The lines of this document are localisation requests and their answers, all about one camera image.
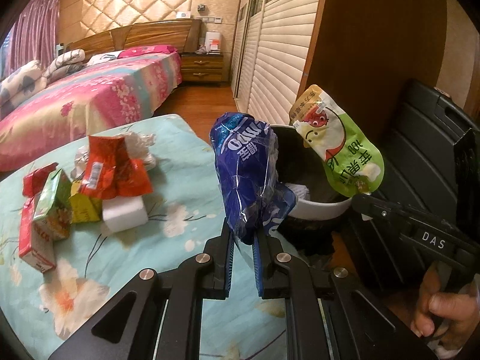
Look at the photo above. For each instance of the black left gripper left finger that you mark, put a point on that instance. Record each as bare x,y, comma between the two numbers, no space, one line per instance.
217,283

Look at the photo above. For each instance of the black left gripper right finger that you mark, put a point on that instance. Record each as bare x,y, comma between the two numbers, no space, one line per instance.
271,283

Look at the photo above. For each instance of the blue plastic snack bag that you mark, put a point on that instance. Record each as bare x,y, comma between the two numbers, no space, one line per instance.
246,154

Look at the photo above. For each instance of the green drink pouch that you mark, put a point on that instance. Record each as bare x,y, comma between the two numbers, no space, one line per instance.
352,163

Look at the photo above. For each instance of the white foam fruit net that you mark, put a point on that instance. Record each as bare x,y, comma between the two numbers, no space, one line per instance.
301,191

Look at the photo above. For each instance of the white trash bin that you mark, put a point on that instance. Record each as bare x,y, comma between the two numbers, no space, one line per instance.
300,165

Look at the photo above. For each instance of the person's right hand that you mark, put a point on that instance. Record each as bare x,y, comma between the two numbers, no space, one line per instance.
460,309

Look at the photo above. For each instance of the white foam block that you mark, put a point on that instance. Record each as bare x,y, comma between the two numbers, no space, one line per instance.
124,213

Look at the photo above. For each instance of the crumpled white tissue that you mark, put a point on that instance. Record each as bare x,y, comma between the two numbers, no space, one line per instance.
138,146

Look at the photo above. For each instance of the red snack wrapper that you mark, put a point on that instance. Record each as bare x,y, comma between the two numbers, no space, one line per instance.
110,171

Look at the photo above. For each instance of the yellow snack wrapper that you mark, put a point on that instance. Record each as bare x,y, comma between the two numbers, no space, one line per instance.
85,209

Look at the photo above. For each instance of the green juice carton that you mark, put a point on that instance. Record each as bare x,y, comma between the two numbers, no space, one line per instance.
53,213

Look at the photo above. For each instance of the red and white small carton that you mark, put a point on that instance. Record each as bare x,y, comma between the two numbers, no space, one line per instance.
35,245

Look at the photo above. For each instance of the wooden nightstand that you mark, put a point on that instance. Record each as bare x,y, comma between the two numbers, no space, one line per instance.
202,68

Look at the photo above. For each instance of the light blue floral table cloth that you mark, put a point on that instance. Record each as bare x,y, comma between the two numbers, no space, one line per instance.
185,210

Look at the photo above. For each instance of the bed with pink floral sheet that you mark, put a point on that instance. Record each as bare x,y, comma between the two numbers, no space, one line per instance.
97,98

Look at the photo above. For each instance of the pink pillow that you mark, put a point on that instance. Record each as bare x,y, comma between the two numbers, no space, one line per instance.
146,50

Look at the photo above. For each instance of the white box on nightstand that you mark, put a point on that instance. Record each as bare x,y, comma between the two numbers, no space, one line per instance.
213,42

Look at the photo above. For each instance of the wooden headboard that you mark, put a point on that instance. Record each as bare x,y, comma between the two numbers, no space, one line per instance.
183,34

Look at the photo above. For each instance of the dark wooden door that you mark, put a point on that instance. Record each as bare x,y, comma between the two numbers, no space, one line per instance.
363,51

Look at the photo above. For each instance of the white louvered wardrobe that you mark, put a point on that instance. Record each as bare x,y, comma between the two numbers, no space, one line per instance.
270,50

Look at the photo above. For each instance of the folded patterned quilt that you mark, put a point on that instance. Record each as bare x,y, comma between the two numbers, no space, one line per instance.
31,79

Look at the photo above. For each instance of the pink curtain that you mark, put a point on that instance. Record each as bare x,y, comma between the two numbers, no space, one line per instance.
32,37

